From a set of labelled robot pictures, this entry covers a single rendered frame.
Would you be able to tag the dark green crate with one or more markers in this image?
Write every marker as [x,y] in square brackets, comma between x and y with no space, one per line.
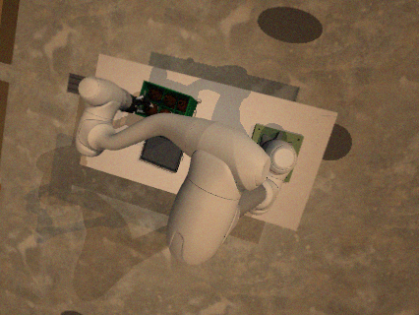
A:
[148,85]

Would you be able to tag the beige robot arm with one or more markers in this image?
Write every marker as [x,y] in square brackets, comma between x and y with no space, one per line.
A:
[224,161]

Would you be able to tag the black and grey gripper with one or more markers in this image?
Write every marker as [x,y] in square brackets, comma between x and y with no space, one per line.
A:
[141,100]

